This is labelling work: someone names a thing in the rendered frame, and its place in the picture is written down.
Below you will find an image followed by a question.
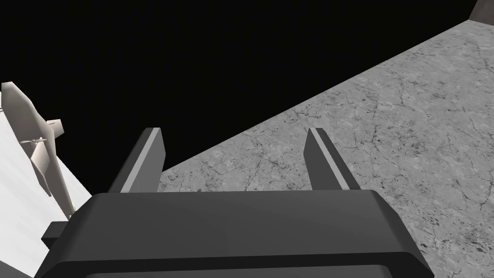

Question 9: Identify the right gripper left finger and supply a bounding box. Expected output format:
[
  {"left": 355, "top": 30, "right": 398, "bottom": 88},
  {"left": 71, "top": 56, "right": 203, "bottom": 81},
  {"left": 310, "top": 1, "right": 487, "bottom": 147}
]
[{"left": 108, "top": 127, "right": 166, "bottom": 194}]

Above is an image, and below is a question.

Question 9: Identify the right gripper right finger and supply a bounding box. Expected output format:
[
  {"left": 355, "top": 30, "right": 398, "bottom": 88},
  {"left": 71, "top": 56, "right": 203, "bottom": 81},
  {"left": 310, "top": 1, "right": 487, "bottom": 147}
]
[{"left": 303, "top": 127, "right": 362, "bottom": 191}]

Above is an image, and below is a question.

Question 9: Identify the pale beige angular shape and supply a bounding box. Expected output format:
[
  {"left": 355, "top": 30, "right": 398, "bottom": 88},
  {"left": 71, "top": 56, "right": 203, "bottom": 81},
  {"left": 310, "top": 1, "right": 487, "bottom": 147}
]
[{"left": 0, "top": 81, "right": 76, "bottom": 220}]

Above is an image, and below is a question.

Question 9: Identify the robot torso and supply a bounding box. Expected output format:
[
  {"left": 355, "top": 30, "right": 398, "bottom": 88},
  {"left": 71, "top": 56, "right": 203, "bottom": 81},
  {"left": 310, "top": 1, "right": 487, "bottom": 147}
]
[{"left": 0, "top": 92, "right": 93, "bottom": 278}]

